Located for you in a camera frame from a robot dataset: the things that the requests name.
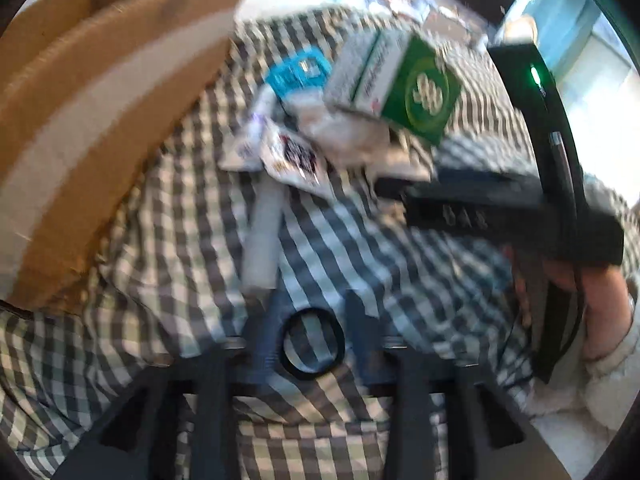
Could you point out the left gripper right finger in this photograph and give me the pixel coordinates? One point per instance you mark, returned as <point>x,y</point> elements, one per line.
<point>439,405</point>

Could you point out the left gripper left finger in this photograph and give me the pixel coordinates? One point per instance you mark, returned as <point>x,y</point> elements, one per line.
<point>137,437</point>

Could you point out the green medicine box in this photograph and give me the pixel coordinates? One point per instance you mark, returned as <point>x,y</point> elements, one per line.
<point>394,76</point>

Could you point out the person's right hand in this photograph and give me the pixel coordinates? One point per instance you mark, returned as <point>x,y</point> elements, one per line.
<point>608,313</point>

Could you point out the checkered green white cloth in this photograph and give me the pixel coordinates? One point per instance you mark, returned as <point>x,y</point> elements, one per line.
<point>169,286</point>

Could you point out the white tube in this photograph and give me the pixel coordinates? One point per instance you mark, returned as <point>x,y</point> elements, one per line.
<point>261,250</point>

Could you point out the white printed sachet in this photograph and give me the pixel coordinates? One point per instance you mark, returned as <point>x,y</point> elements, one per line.
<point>291,160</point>

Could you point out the blue packet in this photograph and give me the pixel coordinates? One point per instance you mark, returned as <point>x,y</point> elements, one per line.
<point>303,70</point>

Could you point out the brown cardboard box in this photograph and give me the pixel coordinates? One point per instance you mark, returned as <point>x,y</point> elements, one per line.
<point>88,89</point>

